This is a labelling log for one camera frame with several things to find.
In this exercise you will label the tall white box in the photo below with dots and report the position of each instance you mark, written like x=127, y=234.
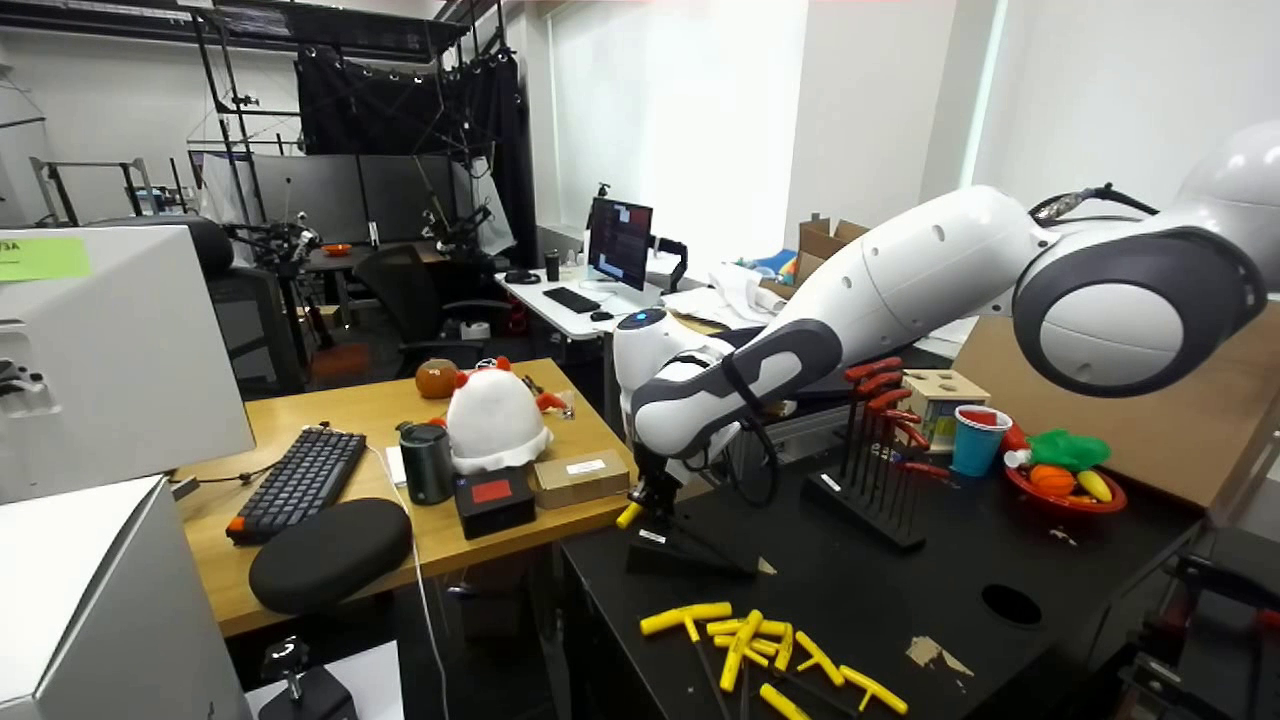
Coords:
x=134, y=362

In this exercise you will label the black cylinder speaker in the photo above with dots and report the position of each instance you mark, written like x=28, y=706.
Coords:
x=424, y=466

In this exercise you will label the large cardboard sheet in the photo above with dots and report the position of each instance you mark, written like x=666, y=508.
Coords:
x=1163, y=444

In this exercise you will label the small black keyboard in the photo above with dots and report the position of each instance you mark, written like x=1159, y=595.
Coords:
x=572, y=300

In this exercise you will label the black perforated holder panel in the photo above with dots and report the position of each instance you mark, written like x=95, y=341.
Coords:
x=705, y=554

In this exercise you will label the black curtain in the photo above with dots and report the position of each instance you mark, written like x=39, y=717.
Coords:
x=403, y=105

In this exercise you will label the orange ball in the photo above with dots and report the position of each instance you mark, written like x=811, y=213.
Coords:
x=437, y=383

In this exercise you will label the white paper stack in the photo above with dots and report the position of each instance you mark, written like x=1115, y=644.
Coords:
x=734, y=286

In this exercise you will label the black office chair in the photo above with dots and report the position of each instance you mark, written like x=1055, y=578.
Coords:
x=412, y=286
x=245, y=320

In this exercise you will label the black round cushion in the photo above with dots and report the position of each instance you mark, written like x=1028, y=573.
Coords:
x=324, y=554

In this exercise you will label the yellow toy fruit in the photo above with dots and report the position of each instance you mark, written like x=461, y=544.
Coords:
x=1096, y=486

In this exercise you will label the black screwdriver stand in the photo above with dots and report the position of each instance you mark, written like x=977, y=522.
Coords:
x=866, y=518

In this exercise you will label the grey partition panel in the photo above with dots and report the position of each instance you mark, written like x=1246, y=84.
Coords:
x=321, y=192

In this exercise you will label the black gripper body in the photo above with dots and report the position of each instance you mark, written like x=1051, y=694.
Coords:
x=662, y=471

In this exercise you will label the orange toy bowl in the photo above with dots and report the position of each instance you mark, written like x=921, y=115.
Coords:
x=1066, y=508

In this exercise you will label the tan flat box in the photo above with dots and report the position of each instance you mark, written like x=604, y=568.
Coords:
x=583, y=476

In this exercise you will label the black box red label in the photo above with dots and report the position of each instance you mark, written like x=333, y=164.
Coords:
x=492, y=514

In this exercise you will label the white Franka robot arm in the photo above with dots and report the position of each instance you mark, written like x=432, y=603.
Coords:
x=905, y=266

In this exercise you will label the tan wood chip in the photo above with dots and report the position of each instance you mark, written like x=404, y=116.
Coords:
x=926, y=650

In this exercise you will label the black keyboard orange trim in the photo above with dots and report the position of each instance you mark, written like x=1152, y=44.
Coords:
x=303, y=482

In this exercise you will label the black computer monitor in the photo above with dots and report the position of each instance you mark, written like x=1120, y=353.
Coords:
x=623, y=243

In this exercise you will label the wooden desk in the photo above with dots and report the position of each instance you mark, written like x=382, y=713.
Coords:
x=363, y=406

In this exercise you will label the green toy vegetable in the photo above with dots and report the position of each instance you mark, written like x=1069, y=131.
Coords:
x=1066, y=444

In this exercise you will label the black knob stand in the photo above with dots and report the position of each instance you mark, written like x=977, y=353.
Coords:
x=305, y=697

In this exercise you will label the orange toy fruit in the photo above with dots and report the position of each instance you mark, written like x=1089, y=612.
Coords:
x=1051, y=482

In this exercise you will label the small tan scrap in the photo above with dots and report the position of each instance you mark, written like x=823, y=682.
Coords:
x=766, y=564

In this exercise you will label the black equipment frame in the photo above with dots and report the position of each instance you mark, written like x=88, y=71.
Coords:
x=1215, y=627

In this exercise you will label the green sticky note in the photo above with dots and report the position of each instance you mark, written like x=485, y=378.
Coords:
x=41, y=263

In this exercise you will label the light wooden box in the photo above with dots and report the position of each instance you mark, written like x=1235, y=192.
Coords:
x=944, y=385

